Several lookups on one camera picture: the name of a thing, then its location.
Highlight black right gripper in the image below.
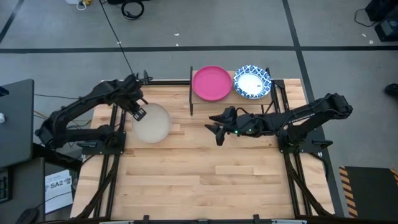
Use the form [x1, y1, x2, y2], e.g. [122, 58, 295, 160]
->
[204, 106, 261, 146]

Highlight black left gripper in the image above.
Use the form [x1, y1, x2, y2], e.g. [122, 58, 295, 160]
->
[119, 74, 147, 122]

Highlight beige plastic plate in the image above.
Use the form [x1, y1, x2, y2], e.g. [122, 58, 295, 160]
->
[131, 103, 172, 144]

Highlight magenta plastic plate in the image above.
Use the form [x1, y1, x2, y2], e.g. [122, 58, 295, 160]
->
[192, 65, 233, 102]

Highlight blue patterned paper plate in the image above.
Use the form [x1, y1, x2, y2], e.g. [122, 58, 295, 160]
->
[233, 64, 272, 100]

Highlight wooden shelf with black brackets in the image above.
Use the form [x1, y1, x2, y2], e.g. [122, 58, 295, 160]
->
[188, 66, 276, 116]

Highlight white printed paper sheet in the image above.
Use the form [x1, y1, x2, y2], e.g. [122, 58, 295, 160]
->
[45, 169, 74, 214]

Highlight black computer mouse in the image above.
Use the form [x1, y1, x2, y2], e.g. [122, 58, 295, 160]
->
[15, 207, 40, 224]

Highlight black mat with hazard stripes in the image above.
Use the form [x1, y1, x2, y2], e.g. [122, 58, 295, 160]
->
[338, 166, 398, 218]

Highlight person's shoe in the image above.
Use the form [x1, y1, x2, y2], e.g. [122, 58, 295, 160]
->
[384, 83, 398, 98]

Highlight black equipment box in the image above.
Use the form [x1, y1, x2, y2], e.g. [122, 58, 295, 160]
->
[374, 18, 398, 43]

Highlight black equipment case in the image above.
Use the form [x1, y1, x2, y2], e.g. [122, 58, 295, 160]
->
[365, 0, 398, 22]

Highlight black aluminium table frame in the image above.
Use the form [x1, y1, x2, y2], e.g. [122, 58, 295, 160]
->
[74, 70, 335, 224]

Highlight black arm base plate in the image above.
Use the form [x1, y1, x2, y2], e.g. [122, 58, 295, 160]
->
[276, 129, 333, 154]
[77, 130, 127, 156]

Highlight long black floor cable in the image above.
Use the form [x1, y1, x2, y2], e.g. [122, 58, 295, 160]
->
[99, 0, 137, 77]

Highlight thin grey cable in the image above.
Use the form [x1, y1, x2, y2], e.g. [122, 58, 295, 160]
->
[34, 93, 91, 100]

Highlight yellow cable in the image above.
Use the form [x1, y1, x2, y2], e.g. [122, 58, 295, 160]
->
[34, 110, 93, 123]

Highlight coiled black cable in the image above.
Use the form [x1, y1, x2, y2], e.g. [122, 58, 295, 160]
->
[121, 0, 146, 21]

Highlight thin black cable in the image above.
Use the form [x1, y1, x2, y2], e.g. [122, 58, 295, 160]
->
[354, 7, 377, 28]

